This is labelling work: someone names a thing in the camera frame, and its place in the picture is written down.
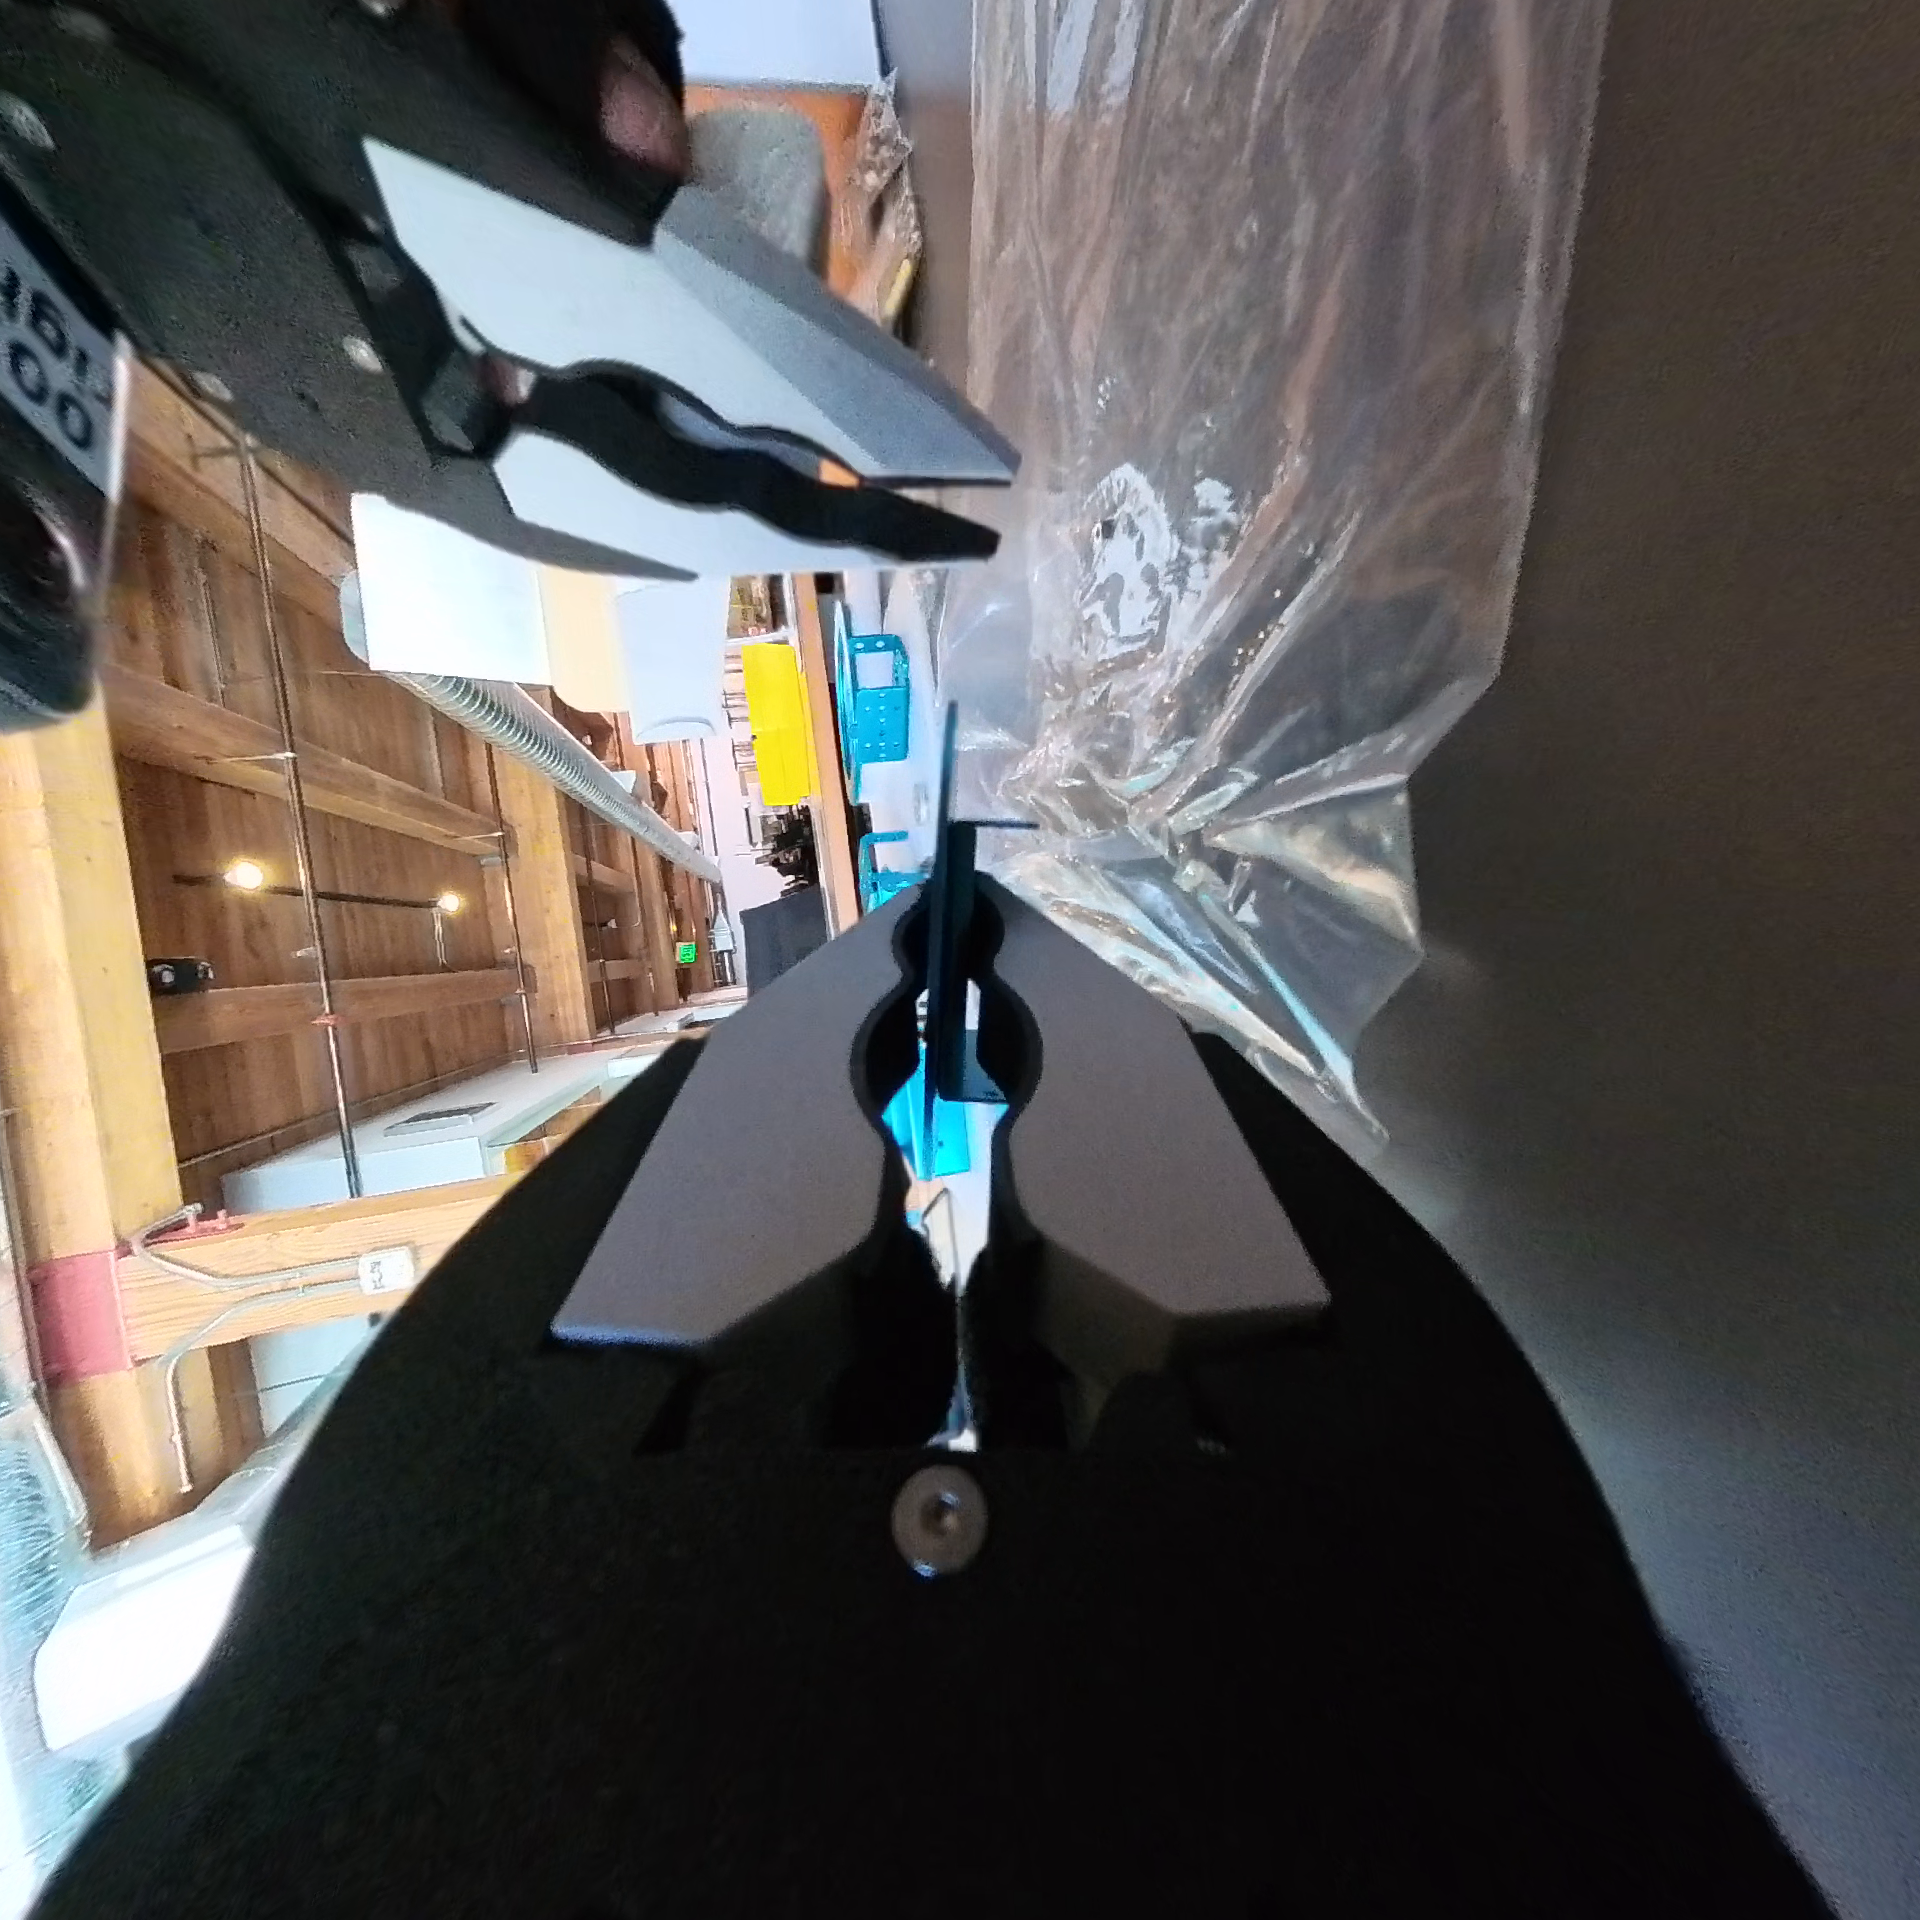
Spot perforated blue U bracket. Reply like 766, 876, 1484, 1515
831, 631, 921, 781

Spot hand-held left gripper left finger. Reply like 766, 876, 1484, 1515
545, 884, 934, 1444

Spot person's right hand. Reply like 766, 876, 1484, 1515
590, 22, 694, 168

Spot blue round metal plate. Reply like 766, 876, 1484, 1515
918, 698, 1040, 1104

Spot clear plastic bag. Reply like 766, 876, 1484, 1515
930, 0, 1613, 1143

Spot clear hardware bags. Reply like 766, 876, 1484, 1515
852, 83, 921, 324

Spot yellow bin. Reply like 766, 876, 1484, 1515
742, 645, 818, 805

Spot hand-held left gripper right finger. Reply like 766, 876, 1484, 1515
972, 884, 1334, 1430

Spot silver ventilation duct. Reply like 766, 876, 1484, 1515
404, 668, 721, 887

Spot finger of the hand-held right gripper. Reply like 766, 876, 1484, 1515
492, 375, 1001, 587
358, 138, 1024, 488

